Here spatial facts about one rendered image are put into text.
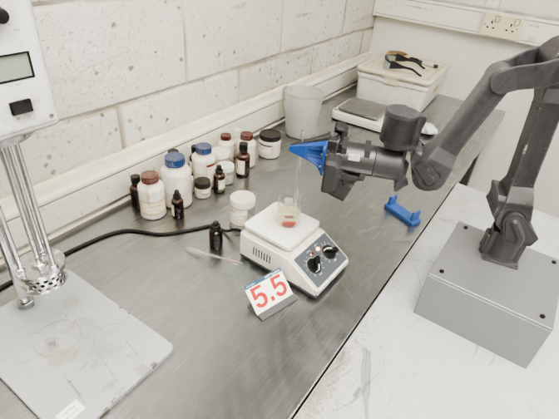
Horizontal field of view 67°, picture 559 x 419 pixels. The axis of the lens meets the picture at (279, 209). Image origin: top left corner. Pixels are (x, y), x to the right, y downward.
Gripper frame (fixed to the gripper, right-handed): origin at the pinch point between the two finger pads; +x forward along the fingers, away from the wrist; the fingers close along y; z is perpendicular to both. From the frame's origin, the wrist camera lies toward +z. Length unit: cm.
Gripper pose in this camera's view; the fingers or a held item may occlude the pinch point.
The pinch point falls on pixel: (308, 150)
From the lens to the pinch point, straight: 78.7
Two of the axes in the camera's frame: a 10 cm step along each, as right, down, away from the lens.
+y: 2.1, -5.4, 8.1
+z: -0.8, 8.2, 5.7
